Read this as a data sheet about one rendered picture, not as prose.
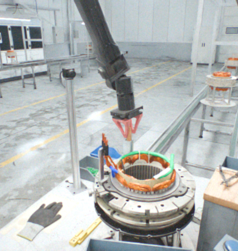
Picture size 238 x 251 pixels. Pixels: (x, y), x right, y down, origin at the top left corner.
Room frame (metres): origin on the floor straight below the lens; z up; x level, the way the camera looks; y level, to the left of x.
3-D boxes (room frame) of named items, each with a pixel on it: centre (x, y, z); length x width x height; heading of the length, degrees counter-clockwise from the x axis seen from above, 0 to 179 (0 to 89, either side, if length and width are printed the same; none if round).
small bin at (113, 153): (1.34, 0.08, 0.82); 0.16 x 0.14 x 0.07; 64
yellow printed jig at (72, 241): (0.78, 0.12, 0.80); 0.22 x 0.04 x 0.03; 146
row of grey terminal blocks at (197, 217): (0.82, -0.34, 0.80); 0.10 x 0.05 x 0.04; 47
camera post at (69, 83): (1.06, 0.22, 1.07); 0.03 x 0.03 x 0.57; 38
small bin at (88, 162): (1.19, 0.16, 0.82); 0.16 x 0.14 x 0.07; 62
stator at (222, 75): (2.70, -1.14, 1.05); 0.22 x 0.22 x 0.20
